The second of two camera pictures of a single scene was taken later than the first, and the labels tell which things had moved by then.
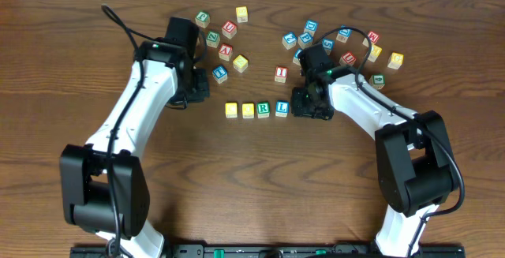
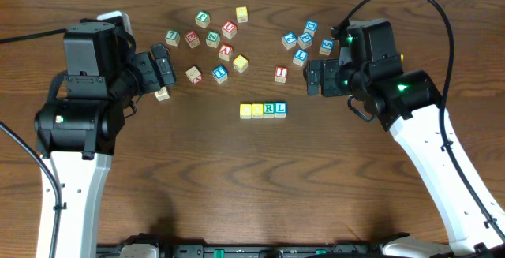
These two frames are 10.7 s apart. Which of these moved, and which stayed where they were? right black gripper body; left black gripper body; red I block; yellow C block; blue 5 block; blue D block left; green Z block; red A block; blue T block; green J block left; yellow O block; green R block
Moved: yellow O block; green R block; right black gripper body; left black gripper body; yellow C block
Stayed: red I block; green J block left; green Z block; blue T block; blue D block left; red A block; blue 5 block
